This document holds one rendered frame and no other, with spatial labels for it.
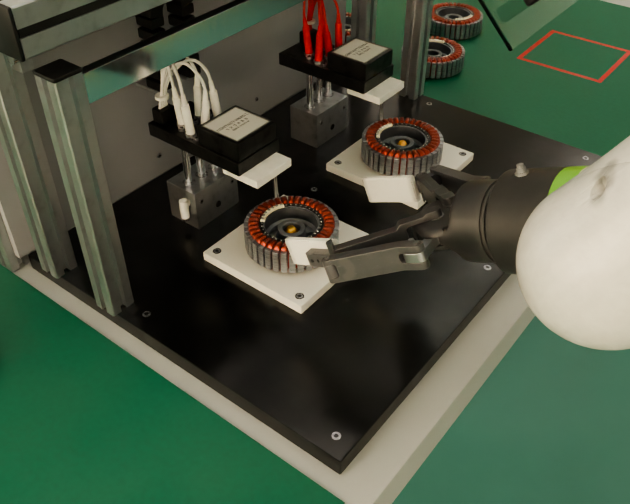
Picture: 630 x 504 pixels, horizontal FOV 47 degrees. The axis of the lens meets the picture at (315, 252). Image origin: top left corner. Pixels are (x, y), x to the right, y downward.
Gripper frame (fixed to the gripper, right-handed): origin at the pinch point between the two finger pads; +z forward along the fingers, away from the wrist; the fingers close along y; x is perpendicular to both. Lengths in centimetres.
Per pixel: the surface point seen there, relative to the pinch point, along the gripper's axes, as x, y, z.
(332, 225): -2.5, 2.8, 4.4
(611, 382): -88, 79, 16
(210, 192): 3.9, -0.7, 19.4
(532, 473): -86, 45, 19
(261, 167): 6.5, 0.0, 9.1
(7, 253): 6.7, -21.4, 33.5
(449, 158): -6.4, 28.8, 5.2
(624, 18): -10, 101, 8
